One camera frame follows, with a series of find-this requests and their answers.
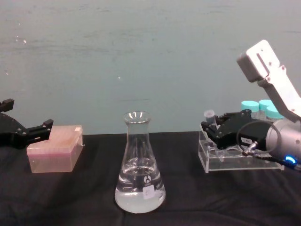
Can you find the black table cloth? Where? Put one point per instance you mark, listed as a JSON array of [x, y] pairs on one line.
[[211, 200]]

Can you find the teal-capped clear vial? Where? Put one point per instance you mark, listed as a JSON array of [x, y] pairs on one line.
[[274, 113], [264, 104], [249, 106]]

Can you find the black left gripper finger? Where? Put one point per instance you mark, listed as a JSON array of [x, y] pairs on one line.
[[38, 131], [7, 104]]

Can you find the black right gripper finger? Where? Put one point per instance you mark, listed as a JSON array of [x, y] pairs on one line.
[[210, 130], [237, 115]]

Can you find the small dark-capped sample tube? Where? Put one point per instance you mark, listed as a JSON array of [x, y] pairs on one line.
[[209, 117]]

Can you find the glass conical flask with liquid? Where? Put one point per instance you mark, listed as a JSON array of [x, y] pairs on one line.
[[140, 183]]

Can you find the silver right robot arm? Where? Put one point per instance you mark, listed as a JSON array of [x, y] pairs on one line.
[[279, 87]]

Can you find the clear acrylic tube rack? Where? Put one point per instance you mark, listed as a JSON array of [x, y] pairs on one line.
[[235, 161]]

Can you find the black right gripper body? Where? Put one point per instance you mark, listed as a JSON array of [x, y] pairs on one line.
[[235, 133]]

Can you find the pink translucent plastic box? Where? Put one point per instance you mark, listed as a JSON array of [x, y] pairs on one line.
[[54, 153]]

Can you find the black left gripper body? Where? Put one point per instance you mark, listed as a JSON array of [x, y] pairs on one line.
[[10, 135]]

